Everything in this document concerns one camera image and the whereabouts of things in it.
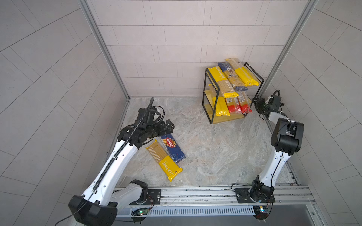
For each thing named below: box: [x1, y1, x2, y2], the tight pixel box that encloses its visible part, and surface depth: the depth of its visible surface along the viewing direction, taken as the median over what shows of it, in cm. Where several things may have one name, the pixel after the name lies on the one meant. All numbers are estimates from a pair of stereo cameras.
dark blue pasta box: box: [160, 133, 186, 164], surface depth 87 cm
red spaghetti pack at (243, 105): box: [235, 90, 253, 116], surface depth 88 cm
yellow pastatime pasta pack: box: [145, 139, 183, 182], surface depth 82 cm
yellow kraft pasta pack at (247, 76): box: [225, 57, 261, 87], surface depth 85 cm
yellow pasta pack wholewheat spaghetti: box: [207, 66, 239, 99], surface depth 79 cm
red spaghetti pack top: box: [224, 96, 243, 114], surface depth 89 cm
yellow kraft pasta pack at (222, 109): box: [208, 83, 231, 117], surface depth 86 cm
